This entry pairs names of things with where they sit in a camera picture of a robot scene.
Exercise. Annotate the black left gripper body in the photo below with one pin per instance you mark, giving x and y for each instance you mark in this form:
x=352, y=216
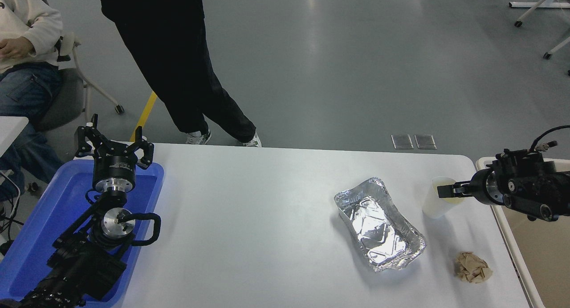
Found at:
x=113, y=165

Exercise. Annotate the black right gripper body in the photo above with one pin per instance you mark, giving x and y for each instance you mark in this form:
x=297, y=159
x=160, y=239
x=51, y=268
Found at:
x=480, y=188

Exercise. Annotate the white paper cup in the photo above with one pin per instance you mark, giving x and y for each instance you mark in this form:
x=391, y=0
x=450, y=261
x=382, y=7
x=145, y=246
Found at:
x=433, y=206

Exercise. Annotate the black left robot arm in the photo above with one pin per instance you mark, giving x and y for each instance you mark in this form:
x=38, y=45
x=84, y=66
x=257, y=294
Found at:
x=84, y=268

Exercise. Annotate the person's hand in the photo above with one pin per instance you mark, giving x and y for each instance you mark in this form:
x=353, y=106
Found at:
x=15, y=50

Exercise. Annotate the grey office chair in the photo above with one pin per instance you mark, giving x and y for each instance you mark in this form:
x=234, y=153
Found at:
x=62, y=103

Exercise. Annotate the clear floor plate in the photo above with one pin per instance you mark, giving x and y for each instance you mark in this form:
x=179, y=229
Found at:
x=402, y=142
x=425, y=142

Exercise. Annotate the blue plastic tray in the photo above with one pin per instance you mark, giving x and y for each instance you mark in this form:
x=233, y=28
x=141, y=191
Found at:
x=62, y=196

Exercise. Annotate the crumpled tan paper ball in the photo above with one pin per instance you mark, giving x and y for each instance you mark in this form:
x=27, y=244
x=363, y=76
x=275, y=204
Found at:
x=472, y=268

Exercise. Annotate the silver foil tray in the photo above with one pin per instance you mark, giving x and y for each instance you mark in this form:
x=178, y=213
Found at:
x=378, y=228

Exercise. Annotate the small white table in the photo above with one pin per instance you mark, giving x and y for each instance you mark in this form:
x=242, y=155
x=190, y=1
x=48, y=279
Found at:
x=9, y=130

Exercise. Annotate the person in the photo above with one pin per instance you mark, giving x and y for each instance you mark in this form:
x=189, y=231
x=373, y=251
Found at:
x=22, y=90
x=169, y=54

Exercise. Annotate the large pale bin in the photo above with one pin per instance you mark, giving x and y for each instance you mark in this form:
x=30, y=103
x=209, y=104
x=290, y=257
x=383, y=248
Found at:
x=547, y=259

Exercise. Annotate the white frame chair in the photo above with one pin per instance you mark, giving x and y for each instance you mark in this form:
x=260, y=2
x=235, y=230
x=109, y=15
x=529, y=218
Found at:
x=547, y=55

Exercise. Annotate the white frame stand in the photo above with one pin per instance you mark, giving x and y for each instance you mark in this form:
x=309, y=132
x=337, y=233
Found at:
x=534, y=5

